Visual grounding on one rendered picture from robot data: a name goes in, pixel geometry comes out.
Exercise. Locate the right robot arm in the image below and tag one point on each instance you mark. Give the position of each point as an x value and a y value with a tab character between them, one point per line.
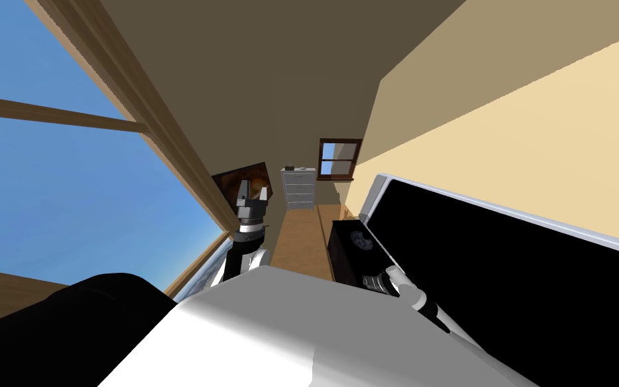
411	293

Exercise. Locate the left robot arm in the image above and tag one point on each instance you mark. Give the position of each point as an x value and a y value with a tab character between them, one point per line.
73	328

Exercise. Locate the small dark wood window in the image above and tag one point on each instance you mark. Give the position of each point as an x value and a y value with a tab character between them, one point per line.
337	158

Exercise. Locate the dark brown wall picture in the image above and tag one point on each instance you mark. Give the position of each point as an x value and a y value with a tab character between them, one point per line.
230	185

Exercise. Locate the white chest of drawers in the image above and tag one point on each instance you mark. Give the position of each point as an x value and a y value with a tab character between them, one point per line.
299	188

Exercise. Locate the black television with white frame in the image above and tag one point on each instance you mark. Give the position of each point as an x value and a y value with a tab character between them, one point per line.
503	279

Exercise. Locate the black television stand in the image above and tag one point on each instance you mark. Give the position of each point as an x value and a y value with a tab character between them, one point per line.
344	252

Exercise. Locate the large wooden frame window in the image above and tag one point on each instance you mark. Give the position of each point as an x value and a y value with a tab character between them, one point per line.
46	188

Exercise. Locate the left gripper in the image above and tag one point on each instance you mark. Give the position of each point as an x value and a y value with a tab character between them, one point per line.
250	207

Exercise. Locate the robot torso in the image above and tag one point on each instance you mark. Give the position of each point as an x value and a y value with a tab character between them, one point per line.
288	333

